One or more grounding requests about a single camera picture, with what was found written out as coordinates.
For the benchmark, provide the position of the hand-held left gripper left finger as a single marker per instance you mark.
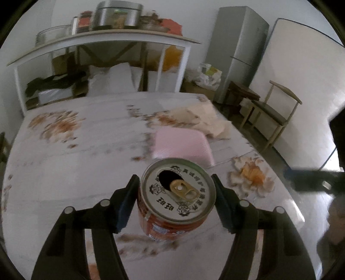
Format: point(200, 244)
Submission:
point(126, 207)

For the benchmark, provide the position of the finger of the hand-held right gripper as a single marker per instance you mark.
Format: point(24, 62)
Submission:
point(310, 180)

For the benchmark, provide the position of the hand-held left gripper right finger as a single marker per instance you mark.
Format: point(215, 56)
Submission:
point(223, 210)

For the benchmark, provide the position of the red drink can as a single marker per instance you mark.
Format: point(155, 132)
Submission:
point(188, 204)

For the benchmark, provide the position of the beige paper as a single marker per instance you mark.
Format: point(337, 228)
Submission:
point(204, 118)

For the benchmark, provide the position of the white mattress with blue edge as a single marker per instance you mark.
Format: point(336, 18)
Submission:
point(296, 80)

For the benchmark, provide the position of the wooden chair with dark seat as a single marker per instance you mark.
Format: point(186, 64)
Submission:
point(269, 110)

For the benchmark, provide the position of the dark wooden stool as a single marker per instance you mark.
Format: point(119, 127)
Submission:
point(242, 90)

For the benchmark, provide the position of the white plastic bag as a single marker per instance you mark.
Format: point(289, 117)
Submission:
point(210, 75)

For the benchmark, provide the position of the grey refrigerator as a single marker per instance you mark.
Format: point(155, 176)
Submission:
point(237, 40)

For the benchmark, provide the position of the dark cloth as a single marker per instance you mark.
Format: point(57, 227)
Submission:
point(54, 83)

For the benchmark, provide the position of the orange plastic bag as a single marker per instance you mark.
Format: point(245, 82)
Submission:
point(172, 58)

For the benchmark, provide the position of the brown cardboard box under shelf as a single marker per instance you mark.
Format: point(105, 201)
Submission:
point(64, 63)

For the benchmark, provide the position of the metal basin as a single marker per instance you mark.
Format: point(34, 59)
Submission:
point(153, 25)

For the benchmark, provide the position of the orange cloth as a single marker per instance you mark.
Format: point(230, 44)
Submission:
point(173, 28)

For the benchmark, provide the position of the glass bowl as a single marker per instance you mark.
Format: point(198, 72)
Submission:
point(52, 35)

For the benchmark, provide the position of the red lid jar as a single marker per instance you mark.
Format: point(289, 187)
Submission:
point(85, 23)

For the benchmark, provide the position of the steel pot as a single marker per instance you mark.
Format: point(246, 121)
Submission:
point(116, 13)

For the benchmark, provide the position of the white frame shelf table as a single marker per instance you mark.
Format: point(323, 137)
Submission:
point(107, 37)

